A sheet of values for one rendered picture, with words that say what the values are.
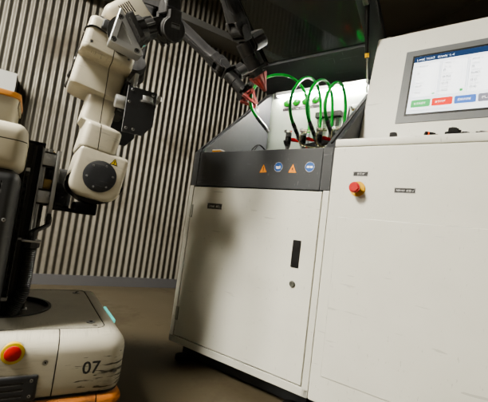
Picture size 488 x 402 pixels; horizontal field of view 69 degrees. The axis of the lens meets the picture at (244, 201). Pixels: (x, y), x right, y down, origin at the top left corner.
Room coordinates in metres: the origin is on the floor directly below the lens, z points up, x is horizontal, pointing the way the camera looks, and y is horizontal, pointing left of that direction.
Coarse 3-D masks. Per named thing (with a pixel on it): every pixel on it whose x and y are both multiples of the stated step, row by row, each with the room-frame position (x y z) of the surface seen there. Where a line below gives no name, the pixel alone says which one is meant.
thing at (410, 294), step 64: (384, 64) 1.48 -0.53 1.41; (384, 128) 1.39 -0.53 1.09; (384, 192) 1.14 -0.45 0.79; (448, 192) 1.03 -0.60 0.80; (384, 256) 1.13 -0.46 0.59; (448, 256) 1.02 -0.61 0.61; (320, 320) 1.24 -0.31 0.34; (384, 320) 1.12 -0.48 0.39; (448, 320) 1.01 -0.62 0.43; (320, 384) 1.23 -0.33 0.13; (384, 384) 1.11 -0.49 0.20; (448, 384) 1.01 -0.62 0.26
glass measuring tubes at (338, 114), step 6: (318, 114) 1.85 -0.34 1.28; (330, 114) 1.81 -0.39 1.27; (336, 114) 1.79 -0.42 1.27; (342, 114) 1.79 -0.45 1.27; (318, 120) 1.85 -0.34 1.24; (324, 120) 1.83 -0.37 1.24; (336, 120) 1.79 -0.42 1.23; (342, 120) 1.80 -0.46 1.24; (324, 126) 1.83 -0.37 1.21; (336, 126) 1.79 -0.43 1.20; (324, 132) 1.83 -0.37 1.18
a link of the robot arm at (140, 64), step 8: (144, 0) 1.55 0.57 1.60; (152, 0) 1.56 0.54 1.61; (152, 8) 1.56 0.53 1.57; (152, 16) 1.56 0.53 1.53; (144, 48) 1.50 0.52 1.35; (144, 56) 1.48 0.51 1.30; (136, 64) 1.44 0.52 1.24; (144, 64) 1.45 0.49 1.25; (136, 72) 1.44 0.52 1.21; (128, 80) 1.51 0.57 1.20
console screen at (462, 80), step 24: (432, 48) 1.38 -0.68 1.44; (456, 48) 1.32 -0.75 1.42; (480, 48) 1.27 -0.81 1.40; (408, 72) 1.40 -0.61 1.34; (432, 72) 1.35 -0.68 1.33; (456, 72) 1.29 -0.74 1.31; (480, 72) 1.24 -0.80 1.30; (408, 96) 1.37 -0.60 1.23; (432, 96) 1.32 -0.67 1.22; (456, 96) 1.27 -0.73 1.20; (480, 96) 1.22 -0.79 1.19; (408, 120) 1.34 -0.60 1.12; (432, 120) 1.29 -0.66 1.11
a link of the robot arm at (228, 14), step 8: (224, 0) 1.20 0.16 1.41; (232, 0) 1.20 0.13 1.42; (224, 8) 1.23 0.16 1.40; (232, 8) 1.21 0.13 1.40; (240, 8) 1.23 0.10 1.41; (232, 16) 1.23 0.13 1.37; (240, 16) 1.24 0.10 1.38; (232, 24) 1.28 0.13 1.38; (240, 24) 1.25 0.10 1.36; (248, 24) 1.27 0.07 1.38; (232, 32) 1.29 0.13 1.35; (240, 32) 1.26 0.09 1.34
